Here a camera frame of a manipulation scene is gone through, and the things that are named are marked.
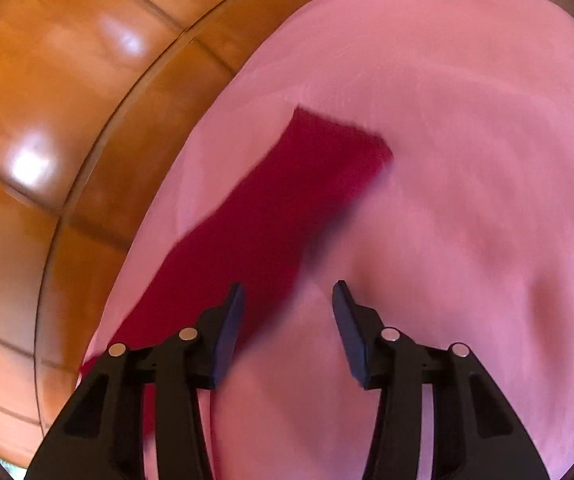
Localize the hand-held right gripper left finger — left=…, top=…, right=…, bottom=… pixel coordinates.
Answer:
left=26, top=282, right=246, bottom=480

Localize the pink bed sheet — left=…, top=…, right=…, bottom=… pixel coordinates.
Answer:
left=79, top=0, right=574, bottom=480

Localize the dark red small garment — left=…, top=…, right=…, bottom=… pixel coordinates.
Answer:
left=78, top=105, right=395, bottom=441

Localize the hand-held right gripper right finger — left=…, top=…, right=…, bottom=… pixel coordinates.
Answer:
left=332, top=280, right=550, bottom=480

